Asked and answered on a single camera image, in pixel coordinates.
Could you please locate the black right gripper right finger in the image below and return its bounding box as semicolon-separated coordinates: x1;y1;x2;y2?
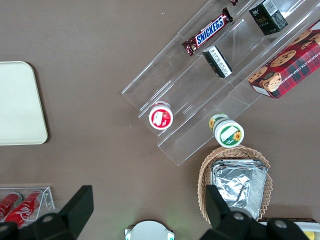
201;185;268;240

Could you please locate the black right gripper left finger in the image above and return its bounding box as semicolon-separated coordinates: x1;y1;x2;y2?
17;185;95;240

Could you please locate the light wicker basket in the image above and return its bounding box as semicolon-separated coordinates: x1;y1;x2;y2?
197;146;274;222

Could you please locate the beige plastic tray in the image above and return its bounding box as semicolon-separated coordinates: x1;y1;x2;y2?
0;61;49;146

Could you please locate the clear acrylic bottle rack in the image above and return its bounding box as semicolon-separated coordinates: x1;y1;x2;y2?
0;185;56;227

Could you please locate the stack of foil containers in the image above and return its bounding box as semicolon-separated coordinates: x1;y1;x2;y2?
210;159;269;221

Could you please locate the red cola bottle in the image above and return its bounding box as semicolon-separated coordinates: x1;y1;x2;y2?
0;191;24;222
4;190;44;226

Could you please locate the white snack box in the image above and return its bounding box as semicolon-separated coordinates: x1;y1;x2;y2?
256;216;320;240

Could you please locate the green sunflower lidded cup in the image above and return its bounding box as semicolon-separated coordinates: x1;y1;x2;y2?
208;113;245;148

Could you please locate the red lidded yogurt cup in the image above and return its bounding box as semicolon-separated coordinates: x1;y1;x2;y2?
148;100;174;130

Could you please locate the clear acrylic stepped display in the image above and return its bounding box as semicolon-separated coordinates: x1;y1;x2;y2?
121;0;320;167

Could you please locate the small black carton box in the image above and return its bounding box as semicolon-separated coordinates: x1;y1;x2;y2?
202;45;234;79
248;0;289;36

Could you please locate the red tartan cookie box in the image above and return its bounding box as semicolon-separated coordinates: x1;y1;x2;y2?
247;20;320;100

